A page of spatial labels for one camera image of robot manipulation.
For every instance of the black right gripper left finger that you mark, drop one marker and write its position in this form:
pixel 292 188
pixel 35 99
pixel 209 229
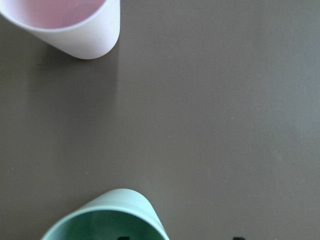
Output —
pixel 123 238

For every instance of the pink cup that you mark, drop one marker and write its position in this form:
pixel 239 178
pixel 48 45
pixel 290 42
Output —
pixel 84 29

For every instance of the green cup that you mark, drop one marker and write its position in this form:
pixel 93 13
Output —
pixel 116 213

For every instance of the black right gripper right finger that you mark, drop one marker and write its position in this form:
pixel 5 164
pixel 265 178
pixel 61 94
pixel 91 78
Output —
pixel 239 238

